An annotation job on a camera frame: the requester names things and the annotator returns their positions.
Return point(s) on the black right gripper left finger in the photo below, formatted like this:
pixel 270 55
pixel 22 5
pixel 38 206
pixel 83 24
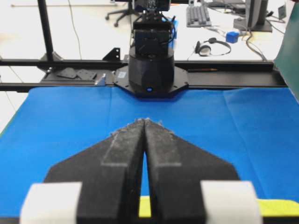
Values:
pixel 100 185

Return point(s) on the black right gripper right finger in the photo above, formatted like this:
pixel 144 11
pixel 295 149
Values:
pixel 189 185

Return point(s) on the yellow-green towel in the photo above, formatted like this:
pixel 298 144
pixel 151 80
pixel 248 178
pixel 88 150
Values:
pixel 268 207

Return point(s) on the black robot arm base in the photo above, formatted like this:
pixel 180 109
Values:
pixel 151 70

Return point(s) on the blue table cloth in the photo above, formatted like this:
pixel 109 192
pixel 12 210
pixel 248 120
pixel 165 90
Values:
pixel 257 130

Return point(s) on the black headphones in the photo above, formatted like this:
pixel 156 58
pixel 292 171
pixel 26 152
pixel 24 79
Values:
pixel 204 49

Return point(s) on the blue small box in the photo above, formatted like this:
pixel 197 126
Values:
pixel 232 37

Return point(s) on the grey keyboard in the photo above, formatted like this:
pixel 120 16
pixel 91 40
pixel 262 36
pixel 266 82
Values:
pixel 197 16

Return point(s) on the dark green backdrop sheet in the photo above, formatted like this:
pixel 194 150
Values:
pixel 287 60

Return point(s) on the black office chair base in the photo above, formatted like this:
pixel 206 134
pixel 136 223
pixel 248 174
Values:
pixel 129 11

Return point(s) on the black monitor stand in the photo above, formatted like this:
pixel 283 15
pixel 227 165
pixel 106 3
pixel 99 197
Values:
pixel 255 15

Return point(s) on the black aluminium frame rail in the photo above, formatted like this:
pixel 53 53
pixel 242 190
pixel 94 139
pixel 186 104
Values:
pixel 211 75

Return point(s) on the black vertical frame post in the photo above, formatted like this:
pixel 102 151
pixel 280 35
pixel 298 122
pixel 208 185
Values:
pixel 46 29

